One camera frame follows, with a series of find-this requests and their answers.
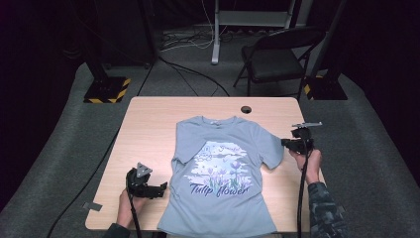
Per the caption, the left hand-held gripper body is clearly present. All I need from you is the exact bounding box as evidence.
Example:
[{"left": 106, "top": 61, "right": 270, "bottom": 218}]
[{"left": 125, "top": 162, "right": 157, "bottom": 199}]

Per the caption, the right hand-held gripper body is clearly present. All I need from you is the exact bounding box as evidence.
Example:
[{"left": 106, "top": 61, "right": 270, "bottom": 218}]
[{"left": 290, "top": 121, "right": 323, "bottom": 156}]

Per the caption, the blue printed t-shirt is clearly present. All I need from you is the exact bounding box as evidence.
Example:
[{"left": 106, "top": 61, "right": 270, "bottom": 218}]
[{"left": 157, "top": 115, "right": 285, "bottom": 237}]

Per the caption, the person's right hand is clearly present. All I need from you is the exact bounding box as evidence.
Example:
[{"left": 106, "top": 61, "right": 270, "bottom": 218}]
[{"left": 288, "top": 149, "right": 323, "bottom": 186}]

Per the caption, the person's left hand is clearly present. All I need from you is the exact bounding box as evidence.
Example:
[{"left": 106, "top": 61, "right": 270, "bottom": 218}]
[{"left": 116, "top": 189, "right": 150, "bottom": 227}]

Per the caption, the black stand with striped base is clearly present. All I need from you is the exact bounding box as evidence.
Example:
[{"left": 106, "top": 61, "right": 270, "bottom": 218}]
[
  {"left": 82, "top": 49, "right": 132, "bottom": 104},
  {"left": 303, "top": 0, "right": 350, "bottom": 101}
]

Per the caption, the black folding chair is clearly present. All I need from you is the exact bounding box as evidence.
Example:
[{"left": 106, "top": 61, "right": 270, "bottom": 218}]
[{"left": 232, "top": 26, "right": 326, "bottom": 102}]

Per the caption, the white metal stand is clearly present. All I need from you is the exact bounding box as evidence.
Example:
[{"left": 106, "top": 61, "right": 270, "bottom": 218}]
[{"left": 211, "top": 0, "right": 315, "bottom": 65}]

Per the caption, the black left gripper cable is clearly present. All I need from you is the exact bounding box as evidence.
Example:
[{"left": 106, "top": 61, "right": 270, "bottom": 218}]
[{"left": 127, "top": 187, "right": 143, "bottom": 238}]

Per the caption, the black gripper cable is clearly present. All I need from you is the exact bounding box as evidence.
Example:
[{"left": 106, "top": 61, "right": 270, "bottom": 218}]
[
  {"left": 296, "top": 138, "right": 314, "bottom": 238},
  {"left": 127, "top": 187, "right": 143, "bottom": 238}
]

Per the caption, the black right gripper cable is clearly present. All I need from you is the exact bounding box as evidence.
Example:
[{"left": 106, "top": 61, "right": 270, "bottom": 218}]
[{"left": 296, "top": 138, "right": 314, "bottom": 238}]

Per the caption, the long black floor cable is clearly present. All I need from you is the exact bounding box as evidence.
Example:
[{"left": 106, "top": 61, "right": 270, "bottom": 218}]
[{"left": 46, "top": 129, "right": 121, "bottom": 238}]

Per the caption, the short black floor cable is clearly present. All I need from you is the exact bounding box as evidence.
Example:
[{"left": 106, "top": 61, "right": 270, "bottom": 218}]
[{"left": 137, "top": 62, "right": 157, "bottom": 97}]

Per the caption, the curved black floor cable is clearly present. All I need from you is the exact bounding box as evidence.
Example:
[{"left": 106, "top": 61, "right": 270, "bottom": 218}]
[{"left": 157, "top": 57, "right": 231, "bottom": 97}]

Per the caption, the tangle of floor cables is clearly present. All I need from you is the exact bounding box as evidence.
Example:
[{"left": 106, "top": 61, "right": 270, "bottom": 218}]
[{"left": 159, "top": 28, "right": 232, "bottom": 54}]

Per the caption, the black upright post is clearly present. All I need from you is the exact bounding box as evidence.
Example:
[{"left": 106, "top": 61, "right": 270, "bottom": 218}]
[{"left": 138, "top": 0, "right": 160, "bottom": 65}]

